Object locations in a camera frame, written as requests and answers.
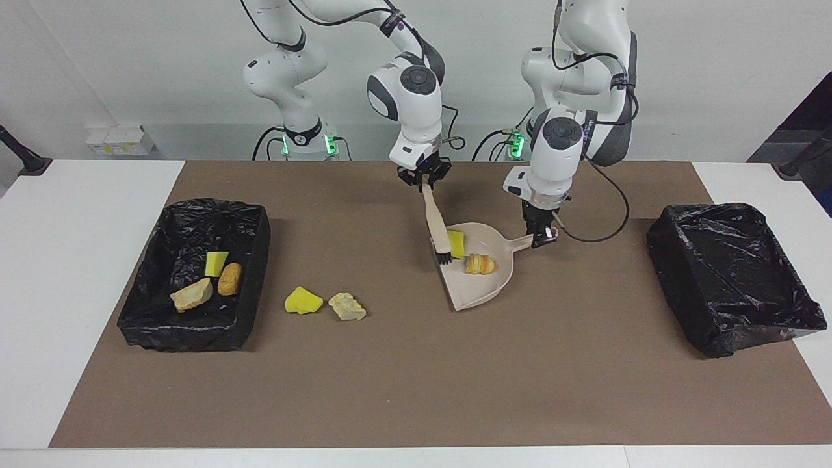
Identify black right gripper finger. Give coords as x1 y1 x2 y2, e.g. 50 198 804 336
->
397 167 427 193
426 162 454 192

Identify beige hand brush black bristles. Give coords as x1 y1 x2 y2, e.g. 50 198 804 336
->
422 187 456 265

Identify beige plastic dustpan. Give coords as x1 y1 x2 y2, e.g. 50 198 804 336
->
434 222 558 312

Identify brown peanut-shaped bread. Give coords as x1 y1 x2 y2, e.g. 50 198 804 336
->
217 263 244 297

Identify beige stone-like chunk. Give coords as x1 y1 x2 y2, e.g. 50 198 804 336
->
170 278 214 313

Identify black bag lined bin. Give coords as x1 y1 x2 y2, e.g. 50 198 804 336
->
646 203 828 359
117 198 272 353

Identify pale crumpled beige chunk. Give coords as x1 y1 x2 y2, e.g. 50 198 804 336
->
328 292 367 322

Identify yellow rounded sponge piece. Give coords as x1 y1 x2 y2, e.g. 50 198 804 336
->
284 286 324 315

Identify brown paper table mat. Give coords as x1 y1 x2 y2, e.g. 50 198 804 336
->
49 160 832 449

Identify black stand pole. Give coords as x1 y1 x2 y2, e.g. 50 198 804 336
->
778 127 832 179
0 123 53 177

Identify dark background cabinet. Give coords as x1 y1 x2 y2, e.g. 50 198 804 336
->
747 70 832 218

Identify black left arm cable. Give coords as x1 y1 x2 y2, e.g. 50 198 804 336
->
551 0 641 244

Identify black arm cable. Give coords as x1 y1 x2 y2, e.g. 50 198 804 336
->
551 0 641 244
239 0 466 151

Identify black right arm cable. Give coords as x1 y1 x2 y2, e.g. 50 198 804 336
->
239 0 466 151

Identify white wall socket box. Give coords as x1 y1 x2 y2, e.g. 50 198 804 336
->
86 125 155 157

